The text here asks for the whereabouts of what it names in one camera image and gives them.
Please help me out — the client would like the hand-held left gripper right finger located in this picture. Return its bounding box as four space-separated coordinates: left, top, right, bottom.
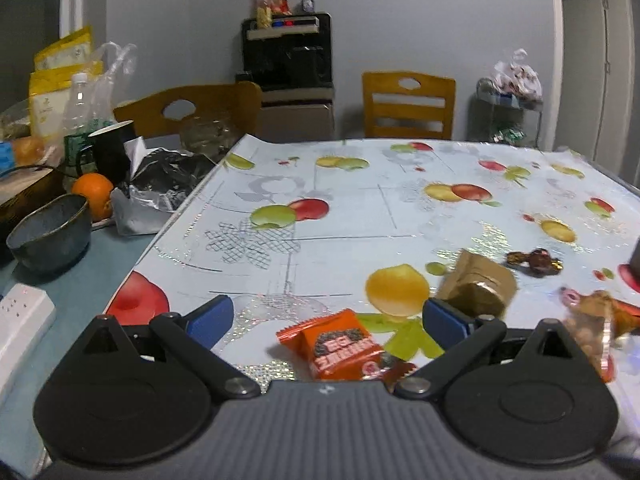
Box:
394 297 576 401

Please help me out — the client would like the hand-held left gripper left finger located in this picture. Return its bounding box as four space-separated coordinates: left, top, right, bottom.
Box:
82 294 262 402

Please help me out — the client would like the gold foil snack packet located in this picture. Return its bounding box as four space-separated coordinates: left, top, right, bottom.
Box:
435 249 518 318

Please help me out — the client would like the orange snack packet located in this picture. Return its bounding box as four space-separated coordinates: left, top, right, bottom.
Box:
276 309 418 382

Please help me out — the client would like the brown candy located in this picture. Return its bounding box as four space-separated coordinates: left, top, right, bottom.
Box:
505 247 565 278

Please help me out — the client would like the clear nut snack bag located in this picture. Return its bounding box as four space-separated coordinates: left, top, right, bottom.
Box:
559 287 621 383

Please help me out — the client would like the fruit print tablecloth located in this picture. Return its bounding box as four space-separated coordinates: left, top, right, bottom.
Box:
106 133 640 441

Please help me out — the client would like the crumpled black and silver bag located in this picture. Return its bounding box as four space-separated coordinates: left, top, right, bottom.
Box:
110 137 218 237

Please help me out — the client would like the orange fruit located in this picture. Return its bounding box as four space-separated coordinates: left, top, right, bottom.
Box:
71 173 115 222
12 137 46 166

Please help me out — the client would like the blue-grey bowl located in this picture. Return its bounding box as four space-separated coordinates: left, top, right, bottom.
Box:
6 193 92 273

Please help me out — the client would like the white power strip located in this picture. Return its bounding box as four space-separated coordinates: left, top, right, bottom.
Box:
0 282 58 401

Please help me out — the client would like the black mug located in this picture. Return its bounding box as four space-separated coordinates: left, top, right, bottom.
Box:
75 121 137 186

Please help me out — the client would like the wooden chair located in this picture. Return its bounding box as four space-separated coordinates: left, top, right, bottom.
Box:
361 71 457 141
112 81 263 153

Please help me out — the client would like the green mug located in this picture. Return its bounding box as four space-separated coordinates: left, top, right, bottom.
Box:
63 130 96 178

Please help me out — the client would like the metal storage rack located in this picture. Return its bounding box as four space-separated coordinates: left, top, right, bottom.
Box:
470 77 545 148

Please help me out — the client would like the dark wooden box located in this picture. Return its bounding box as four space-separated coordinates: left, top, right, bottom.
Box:
0 165 66 241

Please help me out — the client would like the clear plastic water bottle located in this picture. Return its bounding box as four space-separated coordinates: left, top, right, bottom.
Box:
62 72 98 138

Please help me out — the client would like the white printed plastic bag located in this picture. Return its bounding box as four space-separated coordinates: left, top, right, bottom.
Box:
487 49 543 103

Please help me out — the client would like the clear plastic bag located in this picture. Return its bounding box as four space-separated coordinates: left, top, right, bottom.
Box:
87 41 138 123

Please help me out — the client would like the black water dispenser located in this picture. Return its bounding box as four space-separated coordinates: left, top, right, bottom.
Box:
235 12 336 143

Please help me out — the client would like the large yellow bag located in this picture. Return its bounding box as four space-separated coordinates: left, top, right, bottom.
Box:
28 60 106 148

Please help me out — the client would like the grey interior door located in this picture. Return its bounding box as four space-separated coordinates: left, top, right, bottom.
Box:
560 0 640 186

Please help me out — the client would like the small yellow bag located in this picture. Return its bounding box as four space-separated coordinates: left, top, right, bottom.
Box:
34 26 94 72

